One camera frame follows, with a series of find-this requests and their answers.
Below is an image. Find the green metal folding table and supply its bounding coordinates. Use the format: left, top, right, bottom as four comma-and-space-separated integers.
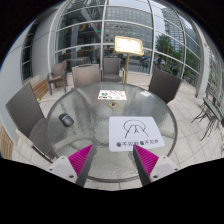
191, 95, 224, 142

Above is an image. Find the black computer mouse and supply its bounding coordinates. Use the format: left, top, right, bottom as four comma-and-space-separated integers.
58, 113, 75, 128

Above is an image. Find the gold menu lectern stand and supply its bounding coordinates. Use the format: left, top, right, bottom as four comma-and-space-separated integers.
114, 35, 145, 84

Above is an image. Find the wooden slatted bench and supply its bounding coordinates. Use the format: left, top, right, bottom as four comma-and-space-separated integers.
31, 77, 51, 102
0, 125, 14, 160

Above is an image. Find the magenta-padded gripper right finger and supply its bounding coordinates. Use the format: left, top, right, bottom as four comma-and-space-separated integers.
132, 144, 181, 187

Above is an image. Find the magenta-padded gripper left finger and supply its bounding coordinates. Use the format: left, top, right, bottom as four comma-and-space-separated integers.
46, 143, 98, 188

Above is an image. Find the colourful printed menu sheet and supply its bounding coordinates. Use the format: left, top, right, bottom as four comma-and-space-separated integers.
97, 89, 128, 101

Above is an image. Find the brass table centre ring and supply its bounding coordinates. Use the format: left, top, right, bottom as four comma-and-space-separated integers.
107, 101, 120, 109

